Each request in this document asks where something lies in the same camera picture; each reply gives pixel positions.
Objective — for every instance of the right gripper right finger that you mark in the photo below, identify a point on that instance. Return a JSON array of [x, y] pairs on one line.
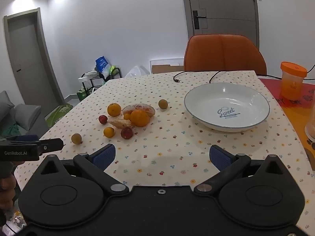
[[230, 167]]

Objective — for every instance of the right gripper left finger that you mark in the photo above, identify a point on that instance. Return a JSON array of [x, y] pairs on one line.
[[93, 167]]

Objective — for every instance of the brown longan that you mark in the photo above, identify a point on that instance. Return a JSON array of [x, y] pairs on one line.
[[76, 139], [163, 104]]

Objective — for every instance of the small kumquat front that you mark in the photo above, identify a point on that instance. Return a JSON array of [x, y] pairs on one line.
[[109, 132]]

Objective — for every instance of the small kumquat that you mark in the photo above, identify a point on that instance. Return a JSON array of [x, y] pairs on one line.
[[109, 132], [127, 116]]

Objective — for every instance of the red plum front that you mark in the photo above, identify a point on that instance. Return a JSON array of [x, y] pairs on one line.
[[127, 133]]

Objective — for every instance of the red plum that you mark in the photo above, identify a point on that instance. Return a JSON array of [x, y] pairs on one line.
[[103, 119], [127, 133]]

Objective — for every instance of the peeled pomelo segment pale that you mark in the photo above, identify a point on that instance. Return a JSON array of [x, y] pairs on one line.
[[120, 123]]

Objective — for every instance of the medium orange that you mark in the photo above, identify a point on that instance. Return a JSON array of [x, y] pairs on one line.
[[114, 109]]

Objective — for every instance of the large orange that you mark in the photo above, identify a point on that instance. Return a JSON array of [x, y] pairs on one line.
[[139, 118]]

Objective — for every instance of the person left hand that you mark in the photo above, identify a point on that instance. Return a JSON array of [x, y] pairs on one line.
[[8, 183]]

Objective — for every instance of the grey sofa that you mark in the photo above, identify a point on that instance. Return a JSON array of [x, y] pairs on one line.
[[21, 119]]

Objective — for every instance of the red plum left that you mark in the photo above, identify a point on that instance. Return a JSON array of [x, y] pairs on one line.
[[103, 119]]

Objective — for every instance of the white ceramic plate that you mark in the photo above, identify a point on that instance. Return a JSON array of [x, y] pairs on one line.
[[227, 107]]

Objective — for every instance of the green shopping bag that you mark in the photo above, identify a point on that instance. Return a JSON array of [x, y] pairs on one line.
[[82, 94]]

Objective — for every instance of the black shoe rack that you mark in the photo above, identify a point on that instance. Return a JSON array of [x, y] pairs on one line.
[[93, 80]]

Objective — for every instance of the red orange table mat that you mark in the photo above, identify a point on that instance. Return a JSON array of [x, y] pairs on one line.
[[298, 112]]

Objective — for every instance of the clear plastic cup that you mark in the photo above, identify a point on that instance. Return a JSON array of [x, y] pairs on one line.
[[310, 126]]

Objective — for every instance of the blue plastic bag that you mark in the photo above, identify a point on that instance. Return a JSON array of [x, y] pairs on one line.
[[100, 64]]

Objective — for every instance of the white plastic bag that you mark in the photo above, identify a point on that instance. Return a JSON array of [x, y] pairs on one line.
[[137, 71]]

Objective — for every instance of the orange lidded plastic cup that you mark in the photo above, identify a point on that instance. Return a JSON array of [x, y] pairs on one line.
[[292, 80]]

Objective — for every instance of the cardboard sheet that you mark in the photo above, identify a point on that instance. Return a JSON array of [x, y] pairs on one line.
[[158, 69]]

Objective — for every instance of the orange leather chair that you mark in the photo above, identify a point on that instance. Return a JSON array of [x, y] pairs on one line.
[[223, 52]]

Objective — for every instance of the grey side door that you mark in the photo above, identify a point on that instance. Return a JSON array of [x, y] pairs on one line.
[[30, 61]]

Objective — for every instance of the white framed board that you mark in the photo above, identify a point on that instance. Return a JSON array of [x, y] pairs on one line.
[[178, 61]]

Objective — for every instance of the grey main door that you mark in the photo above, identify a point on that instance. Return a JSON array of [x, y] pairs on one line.
[[236, 17]]

